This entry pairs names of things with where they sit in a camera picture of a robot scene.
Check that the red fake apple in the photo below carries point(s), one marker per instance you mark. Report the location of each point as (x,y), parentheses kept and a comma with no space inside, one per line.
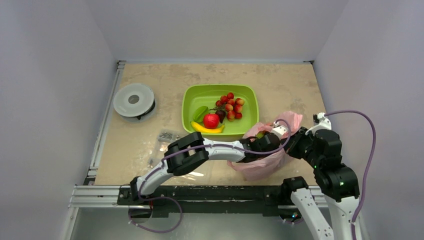
(211,121)

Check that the yellow fake banana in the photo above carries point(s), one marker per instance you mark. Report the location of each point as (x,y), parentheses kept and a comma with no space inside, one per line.
(199,128)

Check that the aluminium frame rail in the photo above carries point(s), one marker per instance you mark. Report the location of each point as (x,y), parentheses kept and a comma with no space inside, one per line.
(99,196)

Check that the grey filament spool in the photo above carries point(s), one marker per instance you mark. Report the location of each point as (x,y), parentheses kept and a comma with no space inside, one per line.
(135,102)

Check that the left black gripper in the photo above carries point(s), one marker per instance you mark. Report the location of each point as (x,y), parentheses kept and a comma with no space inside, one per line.
(267,134)

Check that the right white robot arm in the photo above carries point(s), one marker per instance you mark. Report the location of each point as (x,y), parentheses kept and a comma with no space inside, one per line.
(338,183)

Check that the green plastic tray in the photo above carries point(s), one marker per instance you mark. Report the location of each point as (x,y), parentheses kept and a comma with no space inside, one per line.
(207,95)

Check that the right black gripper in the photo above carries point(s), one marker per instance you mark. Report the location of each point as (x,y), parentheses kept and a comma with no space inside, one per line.
(293,144)

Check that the dark purple fake fruit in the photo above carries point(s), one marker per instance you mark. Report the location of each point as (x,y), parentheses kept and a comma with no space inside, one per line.
(221,114)

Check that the red fake cherry bunch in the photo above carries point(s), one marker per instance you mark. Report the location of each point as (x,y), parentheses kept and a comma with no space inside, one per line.
(233,106)

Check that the wrist white camera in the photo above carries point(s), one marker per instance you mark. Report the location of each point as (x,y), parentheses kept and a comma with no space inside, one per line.
(320,122)
(280,128)

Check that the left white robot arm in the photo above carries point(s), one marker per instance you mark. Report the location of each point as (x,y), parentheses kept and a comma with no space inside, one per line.
(188,153)

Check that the green fake fruit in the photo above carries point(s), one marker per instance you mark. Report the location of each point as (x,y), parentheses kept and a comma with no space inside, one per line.
(199,114)

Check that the pink plastic bag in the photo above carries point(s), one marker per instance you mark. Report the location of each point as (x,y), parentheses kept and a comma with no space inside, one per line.
(264,167)

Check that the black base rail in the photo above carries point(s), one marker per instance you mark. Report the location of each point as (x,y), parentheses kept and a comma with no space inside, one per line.
(268,201)

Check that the clear screw organizer box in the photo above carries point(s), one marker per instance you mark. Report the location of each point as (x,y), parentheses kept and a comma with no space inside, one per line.
(200,176)

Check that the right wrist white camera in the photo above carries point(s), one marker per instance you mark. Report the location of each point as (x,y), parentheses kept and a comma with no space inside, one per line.
(320,122)

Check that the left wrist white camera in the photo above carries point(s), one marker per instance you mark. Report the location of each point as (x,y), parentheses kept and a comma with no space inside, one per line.
(280,128)

